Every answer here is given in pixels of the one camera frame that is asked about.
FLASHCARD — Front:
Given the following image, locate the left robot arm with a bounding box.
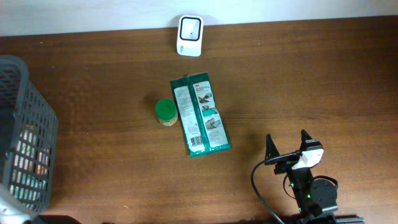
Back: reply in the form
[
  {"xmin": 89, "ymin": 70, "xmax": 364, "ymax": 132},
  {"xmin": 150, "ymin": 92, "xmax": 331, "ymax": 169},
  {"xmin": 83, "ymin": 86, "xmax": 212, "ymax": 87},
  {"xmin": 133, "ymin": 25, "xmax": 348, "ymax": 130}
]
[{"xmin": 1, "ymin": 184, "xmax": 81, "ymax": 224}]

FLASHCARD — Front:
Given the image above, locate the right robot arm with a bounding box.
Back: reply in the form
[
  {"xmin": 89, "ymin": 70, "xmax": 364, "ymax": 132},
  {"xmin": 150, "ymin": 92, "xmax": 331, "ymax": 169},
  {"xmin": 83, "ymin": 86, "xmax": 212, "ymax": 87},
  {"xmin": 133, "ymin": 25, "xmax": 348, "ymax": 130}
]
[{"xmin": 265, "ymin": 130, "xmax": 364, "ymax": 224}]

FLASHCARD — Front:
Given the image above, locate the grey plastic mesh basket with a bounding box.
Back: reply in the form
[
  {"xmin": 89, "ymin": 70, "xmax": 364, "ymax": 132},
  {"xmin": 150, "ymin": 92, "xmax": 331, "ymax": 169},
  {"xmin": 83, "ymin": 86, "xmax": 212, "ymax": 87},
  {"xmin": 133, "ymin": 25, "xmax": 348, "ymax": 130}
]
[{"xmin": 1, "ymin": 55, "xmax": 58, "ymax": 213}]

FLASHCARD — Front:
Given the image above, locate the green wipes packet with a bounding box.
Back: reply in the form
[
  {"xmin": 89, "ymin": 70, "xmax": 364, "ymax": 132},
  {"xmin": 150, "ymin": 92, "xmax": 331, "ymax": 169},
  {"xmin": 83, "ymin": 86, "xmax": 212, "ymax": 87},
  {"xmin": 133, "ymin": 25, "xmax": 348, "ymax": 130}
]
[{"xmin": 170, "ymin": 72, "xmax": 232, "ymax": 157}]

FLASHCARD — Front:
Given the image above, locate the white barcode scanner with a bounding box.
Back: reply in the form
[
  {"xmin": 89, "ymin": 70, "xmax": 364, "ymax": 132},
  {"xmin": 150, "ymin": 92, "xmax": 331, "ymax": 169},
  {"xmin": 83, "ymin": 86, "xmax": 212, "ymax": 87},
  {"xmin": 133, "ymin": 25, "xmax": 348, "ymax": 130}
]
[{"xmin": 177, "ymin": 15, "xmax": 204, "ymax": 57}]

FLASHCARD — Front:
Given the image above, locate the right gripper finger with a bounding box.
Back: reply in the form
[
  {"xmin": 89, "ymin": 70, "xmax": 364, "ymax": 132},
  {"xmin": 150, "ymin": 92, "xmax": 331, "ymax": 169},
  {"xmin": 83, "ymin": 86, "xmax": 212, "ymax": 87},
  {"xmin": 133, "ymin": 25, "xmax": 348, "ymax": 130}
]
[
  {"xmin": 264, "ymin": 134, "xmax": 280, "ymax": 165},
  {"xmin": 299, "ymin": 129, "xmax": 313, "ymax": 151}
]

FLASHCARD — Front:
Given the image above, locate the green lid small jar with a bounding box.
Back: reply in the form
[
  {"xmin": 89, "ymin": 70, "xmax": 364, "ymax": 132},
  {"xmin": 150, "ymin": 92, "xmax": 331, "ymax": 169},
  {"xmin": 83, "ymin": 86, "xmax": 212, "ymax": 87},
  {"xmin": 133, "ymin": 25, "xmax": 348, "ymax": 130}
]
[{"xmin": 155, "ymin": 98, "xmax": 178, "ymax": 126}]

